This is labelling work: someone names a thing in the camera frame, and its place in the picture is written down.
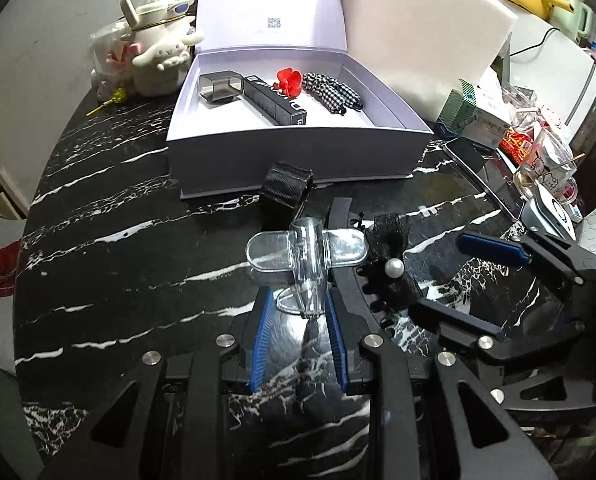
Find black power cable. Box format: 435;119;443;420
508;25;561;62

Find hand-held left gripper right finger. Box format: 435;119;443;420
323;288;559;480

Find white medicine box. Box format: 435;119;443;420
459;94;511;154

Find white foam board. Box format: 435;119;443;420
334;0;520;124

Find yellow flower stick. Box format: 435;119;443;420
85;87;130;119

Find clear plastic bag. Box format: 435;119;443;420
89;20;142;102

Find white refrigerator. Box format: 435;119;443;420
508;25;596;132

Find black hair claw with pearl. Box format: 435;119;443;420
328;197;429;337

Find black smartphone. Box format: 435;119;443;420
443;137;524;222

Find smoky transparent plastic box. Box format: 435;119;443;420
198;71;247;102

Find white grey small device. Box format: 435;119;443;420
520;182;582;242

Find long black cosmetic box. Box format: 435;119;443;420
243;75;309;127

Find cream leaning picture frame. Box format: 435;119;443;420
0;172;30;222

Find white Cinnamoroll plush toy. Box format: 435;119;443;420
120;0;205;97

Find red snack packet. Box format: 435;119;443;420
498;127;534;162

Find clear plastic clip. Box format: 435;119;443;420
245;217;369;322

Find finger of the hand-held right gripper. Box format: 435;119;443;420
409;299;584;367
456;231;587;287

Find lavender gift box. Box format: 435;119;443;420
167;0;435;202

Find black white checkered hair bow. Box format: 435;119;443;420
302;72;365;115

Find pale green pot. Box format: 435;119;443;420
548;0;596;47

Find red flower hair clip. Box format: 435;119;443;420
273;67;303;99

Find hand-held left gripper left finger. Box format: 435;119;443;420
42;286;279;480

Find black ribbon ring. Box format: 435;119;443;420
259;161;315;227

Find cartoon print glass cup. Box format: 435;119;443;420
514;125;579;202

